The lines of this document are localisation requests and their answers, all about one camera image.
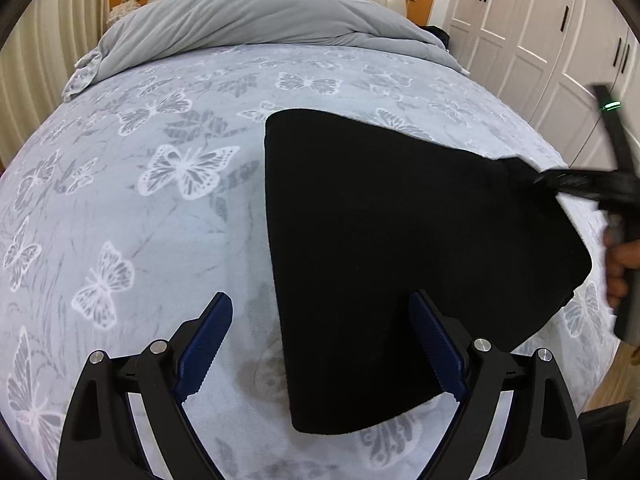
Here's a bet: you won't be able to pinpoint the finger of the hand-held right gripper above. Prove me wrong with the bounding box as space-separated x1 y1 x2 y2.
550 184 618 204
535 167 621 187

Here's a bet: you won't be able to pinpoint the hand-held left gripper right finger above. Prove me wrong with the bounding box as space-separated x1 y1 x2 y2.
409 290 588 480

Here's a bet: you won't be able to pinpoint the butterfly print bed sheet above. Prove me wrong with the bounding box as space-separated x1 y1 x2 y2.
0 42 626 480

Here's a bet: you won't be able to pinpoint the cream curtain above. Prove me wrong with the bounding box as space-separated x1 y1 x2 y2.
0 0 113 161

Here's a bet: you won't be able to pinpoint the person's right hand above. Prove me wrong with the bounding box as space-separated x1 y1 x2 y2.
602 227 640 311

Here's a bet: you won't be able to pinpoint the grey duvet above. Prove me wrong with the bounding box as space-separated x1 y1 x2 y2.
62 0 471 101

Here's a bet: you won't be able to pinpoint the black pants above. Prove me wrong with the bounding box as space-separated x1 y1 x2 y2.
263 108 593 435

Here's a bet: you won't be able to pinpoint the white flower decoration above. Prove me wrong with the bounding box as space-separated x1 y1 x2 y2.
107 2 143 23

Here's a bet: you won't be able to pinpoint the white wardrobe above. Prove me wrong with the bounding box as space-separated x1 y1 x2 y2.
447 0 640 196

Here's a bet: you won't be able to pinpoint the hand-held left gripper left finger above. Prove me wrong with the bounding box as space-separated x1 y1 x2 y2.
57 291 234 480

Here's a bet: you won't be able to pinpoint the dark cloth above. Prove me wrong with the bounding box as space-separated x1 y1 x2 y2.
580 400 633 466

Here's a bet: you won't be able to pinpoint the black bag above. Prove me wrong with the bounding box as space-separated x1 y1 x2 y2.
427 25 452 51

